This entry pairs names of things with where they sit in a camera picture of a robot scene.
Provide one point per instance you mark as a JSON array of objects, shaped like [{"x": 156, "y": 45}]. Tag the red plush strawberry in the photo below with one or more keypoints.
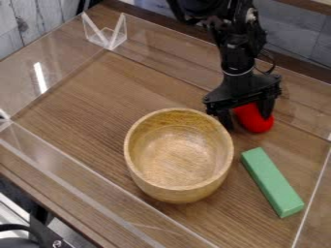
[{"x": 251, "y": 119}]

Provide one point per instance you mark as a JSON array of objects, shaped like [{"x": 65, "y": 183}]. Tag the black metal stand base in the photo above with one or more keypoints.
[{"x": 29, "y": 233}]

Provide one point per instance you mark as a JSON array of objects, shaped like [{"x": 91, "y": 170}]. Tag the green rectangular block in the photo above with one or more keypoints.
[{"x": 280, "y": 194}]

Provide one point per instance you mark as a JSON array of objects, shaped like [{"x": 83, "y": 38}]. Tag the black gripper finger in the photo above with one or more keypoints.
[
  {"x": 265, "y": 106},
  {"x": 224, "y": 118}
]

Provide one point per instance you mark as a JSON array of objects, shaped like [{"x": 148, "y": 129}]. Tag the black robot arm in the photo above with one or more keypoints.
[{"x": 232, "y": 22}]

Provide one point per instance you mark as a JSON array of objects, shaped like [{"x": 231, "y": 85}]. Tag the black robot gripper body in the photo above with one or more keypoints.
[{"x": 241, "y": 90}]

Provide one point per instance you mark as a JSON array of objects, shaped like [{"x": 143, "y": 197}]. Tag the light wooden bowl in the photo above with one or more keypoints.
[{"x": 177, "y": 152}]

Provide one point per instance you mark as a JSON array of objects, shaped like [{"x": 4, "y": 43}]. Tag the clear acrylic corner bracket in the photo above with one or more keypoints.
[{"x": 105, "y": 38}]

